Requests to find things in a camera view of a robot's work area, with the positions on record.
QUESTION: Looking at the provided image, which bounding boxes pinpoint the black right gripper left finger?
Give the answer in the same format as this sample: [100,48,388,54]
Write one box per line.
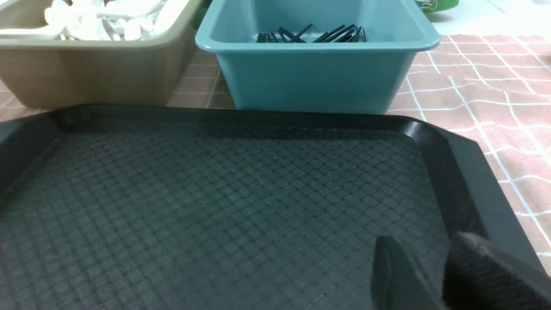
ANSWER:
[371,236,447,310]

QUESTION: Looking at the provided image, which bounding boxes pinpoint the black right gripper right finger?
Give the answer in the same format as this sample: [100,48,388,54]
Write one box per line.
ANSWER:
[443,232,551,310]

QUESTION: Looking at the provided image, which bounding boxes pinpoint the blue plastic bin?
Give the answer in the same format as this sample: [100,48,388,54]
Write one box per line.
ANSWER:
[195,0,440,114]

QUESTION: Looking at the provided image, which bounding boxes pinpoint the pile of black chopsticks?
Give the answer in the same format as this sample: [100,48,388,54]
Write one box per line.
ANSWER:
[251,23,368,43]

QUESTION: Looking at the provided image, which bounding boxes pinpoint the black plastic tray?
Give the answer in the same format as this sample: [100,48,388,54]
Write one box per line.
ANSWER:
[0,105,547,310]

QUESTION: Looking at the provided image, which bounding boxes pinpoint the pile of white spoons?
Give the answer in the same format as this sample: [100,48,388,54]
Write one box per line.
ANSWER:
[0,0,186,41]

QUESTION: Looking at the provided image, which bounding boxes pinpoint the olive plastic bin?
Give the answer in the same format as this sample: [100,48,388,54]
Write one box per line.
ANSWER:
[0,0,203,109]

